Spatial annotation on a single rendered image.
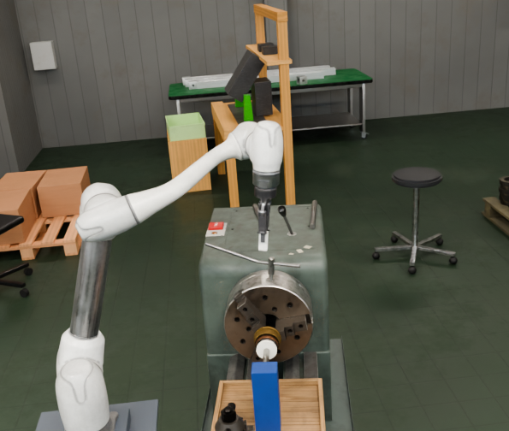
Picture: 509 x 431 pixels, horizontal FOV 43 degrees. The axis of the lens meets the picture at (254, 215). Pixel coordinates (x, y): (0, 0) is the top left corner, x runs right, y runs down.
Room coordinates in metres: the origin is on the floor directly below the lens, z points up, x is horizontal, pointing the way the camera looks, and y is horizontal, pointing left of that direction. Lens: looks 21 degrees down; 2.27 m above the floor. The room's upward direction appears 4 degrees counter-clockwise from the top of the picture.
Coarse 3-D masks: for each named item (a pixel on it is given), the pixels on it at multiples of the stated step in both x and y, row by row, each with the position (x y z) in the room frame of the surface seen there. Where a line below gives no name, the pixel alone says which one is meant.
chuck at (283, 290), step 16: (240, 288) 2.01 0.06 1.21; (256, 288) 1.96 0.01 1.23; (272, 288) 1.96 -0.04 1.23; (288, 288) 1.97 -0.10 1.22; (256, 304) 1.96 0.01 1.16; (272, 304) 1.96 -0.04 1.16; (288, 304) 1.96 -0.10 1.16; (304, 304) 1.95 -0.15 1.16; (224, 320) 1.97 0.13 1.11; (240, 320) 1.97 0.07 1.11; (240, 336) 1.97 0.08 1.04; (288, 336) 1.95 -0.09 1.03; (304, 336) 1.95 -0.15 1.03; (240, 352) 1.97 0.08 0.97; (288, 352) 1.95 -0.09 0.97
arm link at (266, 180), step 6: (252, 174) 2.02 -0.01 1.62; (258, 174) 1.99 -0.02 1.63; (264, 174) 1.98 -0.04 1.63; (270, 174) 1.98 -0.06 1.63; (276, 174) 1.99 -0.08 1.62; (252, 180) 2.02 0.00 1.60; (258, 180) 1.99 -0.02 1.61; (264, 180) 1.98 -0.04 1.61; (270, 180) 1.98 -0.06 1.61; (276, 180) 1.99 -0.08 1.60; (258, 186) 1.99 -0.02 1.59; (264, 186) 1.98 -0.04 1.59; (270, 186) 1.98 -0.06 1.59
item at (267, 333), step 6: (258, 330) 1.88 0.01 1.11; (264, 330) 1.86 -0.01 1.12; (270, 330) 1.86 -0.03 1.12; (276, 330) 1.87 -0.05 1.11; (258, 336) 1.85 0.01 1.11; (264, 336) 1.83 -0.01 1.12; (270, 336) 1.83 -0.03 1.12; (276, 336) 1.85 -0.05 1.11; (258, 342) 1.82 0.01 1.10; (276, 342) 1.82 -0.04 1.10
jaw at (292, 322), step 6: (282, 318) 1.96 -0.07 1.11; (288, 318) 1.95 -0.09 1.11; (294, 318) 1.94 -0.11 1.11; (300, 318) 1.93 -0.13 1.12; (306, 318) 1.95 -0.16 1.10; (276, 324) 1.92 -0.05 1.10; (282, 324) 1.91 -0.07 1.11; (288, 324) 1.91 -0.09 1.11; (294, 324) 1.91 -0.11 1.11; (300, 324) 1.91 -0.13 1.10; (306, 324) 1.92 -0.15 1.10; (282, 330) 1.88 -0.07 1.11; (288, 330) 1.89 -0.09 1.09; (294, 330) 1.91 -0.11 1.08; (300, 330) 1.91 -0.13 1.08; (282, 336) 1.87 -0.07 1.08
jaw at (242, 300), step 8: (240, 296) 1.97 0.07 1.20; (240, 304) 1.93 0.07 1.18; (248, 304) 1.93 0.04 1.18; (240, 312) 1.93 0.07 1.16; (248, 312) 1.92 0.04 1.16; (256, 312) 1.93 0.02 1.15; (248, 320) 1.90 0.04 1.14; (256, 320) 1.90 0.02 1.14; (264, 320) 1.93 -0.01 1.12; (256, 328) 1.88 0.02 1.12
